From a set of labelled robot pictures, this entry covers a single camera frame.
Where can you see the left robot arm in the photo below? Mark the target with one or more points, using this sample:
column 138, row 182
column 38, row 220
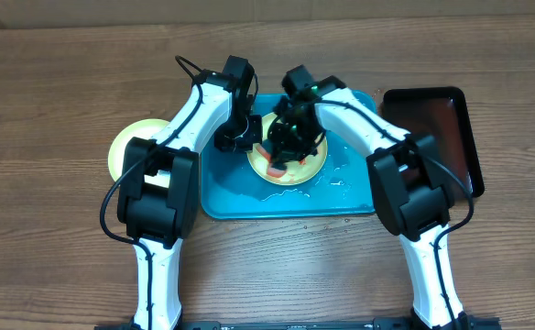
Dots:
column 159, row 186

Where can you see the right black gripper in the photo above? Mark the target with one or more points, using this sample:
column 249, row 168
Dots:
column 284, row 149

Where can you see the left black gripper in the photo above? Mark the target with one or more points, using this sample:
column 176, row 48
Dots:
column 223, row 143

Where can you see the teal plastic tray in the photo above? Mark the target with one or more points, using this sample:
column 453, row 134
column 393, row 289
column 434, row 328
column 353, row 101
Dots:
column 230, row 188

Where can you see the black rectangular tray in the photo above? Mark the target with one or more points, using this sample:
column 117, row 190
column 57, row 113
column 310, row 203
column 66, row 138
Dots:
column 441, row 112

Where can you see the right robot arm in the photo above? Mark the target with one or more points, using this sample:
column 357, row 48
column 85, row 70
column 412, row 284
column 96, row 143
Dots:
column 411, row 190

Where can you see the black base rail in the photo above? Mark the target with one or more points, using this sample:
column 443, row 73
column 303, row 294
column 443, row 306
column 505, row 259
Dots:
column 379, row 323

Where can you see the orange green sponge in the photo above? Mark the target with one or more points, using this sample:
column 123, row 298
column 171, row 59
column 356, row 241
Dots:
column 261, row 163

